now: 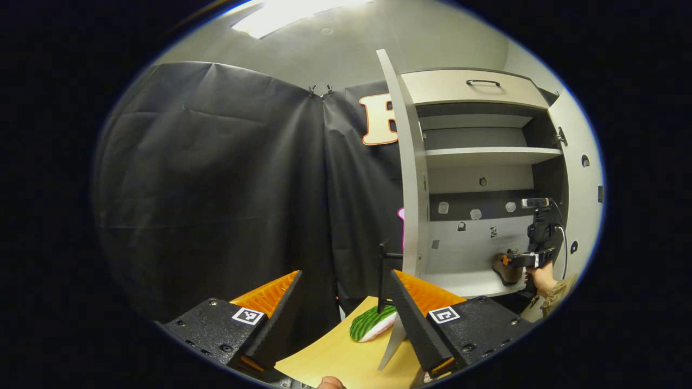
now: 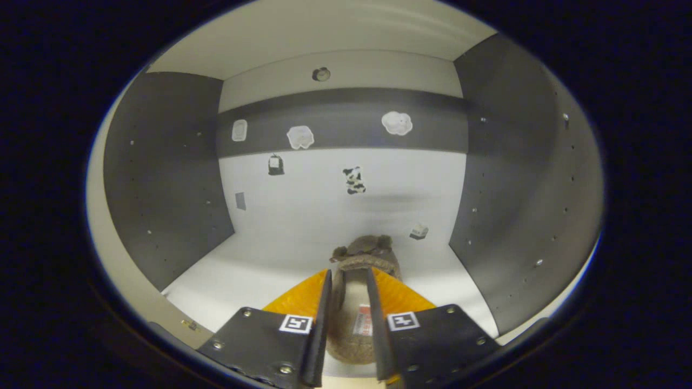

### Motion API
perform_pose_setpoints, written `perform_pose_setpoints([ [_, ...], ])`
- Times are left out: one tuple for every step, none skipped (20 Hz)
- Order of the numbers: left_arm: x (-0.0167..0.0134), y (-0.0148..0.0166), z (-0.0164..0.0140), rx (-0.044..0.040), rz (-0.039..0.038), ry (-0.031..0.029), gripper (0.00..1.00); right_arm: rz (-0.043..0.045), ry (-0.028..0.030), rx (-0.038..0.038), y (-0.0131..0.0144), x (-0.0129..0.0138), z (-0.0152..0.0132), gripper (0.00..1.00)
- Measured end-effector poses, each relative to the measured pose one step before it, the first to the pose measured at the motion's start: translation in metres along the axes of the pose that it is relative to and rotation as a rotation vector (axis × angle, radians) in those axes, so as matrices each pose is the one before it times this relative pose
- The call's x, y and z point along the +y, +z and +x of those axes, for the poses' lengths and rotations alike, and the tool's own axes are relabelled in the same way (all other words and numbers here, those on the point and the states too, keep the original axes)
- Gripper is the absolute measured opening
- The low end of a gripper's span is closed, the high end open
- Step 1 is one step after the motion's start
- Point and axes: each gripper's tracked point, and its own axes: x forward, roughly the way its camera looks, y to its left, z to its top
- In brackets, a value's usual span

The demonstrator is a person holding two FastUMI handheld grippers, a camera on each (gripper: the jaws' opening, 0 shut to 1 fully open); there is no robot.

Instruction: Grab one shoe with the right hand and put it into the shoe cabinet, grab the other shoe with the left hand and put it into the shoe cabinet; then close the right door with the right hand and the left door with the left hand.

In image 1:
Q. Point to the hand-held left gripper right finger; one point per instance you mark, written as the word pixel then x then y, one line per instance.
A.
pixel 413 324

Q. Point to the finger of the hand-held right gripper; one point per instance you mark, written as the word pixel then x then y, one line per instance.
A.
pixel 521 260

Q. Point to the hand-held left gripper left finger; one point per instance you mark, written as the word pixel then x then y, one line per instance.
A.
pixel 278 324

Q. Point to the brown fuzzy shoe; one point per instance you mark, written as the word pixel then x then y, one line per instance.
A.
pixel 505 275

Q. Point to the white shoe cabinet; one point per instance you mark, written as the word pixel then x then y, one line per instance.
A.
pixel 486 254

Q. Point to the white cabinet door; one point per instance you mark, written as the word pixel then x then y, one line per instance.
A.
pixel 586 227
pixel 413 189

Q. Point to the white cabinet shelf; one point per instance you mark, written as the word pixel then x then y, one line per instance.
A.
pixel 486 156

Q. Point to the metal door hinge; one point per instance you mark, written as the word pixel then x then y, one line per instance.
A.
pixel 562 136

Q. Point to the cream cabinet drawer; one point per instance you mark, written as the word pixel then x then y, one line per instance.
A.
pixel 448 86

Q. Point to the green striped plush item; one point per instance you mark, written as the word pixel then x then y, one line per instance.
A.
pixel 367 321

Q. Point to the black backdrop cloth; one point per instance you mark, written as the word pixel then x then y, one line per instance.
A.
pixel 216 189

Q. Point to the black spring clip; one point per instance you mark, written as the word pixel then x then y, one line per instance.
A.
pixel 328 90
pixel 312 90

